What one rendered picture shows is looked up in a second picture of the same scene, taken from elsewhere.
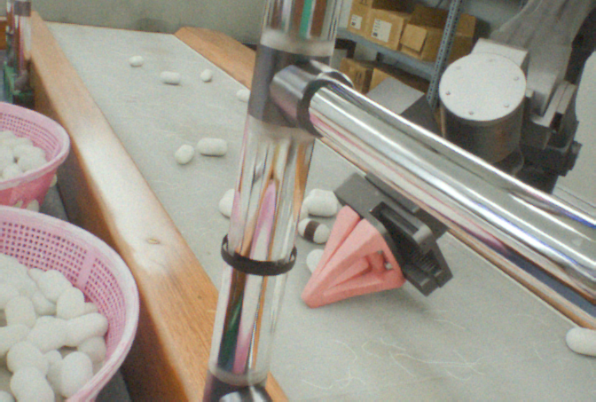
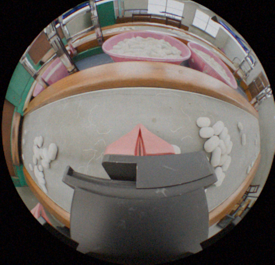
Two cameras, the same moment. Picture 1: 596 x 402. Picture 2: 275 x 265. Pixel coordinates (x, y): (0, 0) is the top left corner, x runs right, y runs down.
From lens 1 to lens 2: 43 cm
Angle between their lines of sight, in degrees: 75
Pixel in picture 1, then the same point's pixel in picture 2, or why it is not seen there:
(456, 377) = (79, 167)
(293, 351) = (111, 107)
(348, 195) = (185, 160)
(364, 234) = (117, 145)
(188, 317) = (126, 66)
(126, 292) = (146, 58)
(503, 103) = not seen: outside the picture
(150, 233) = (186, 73)
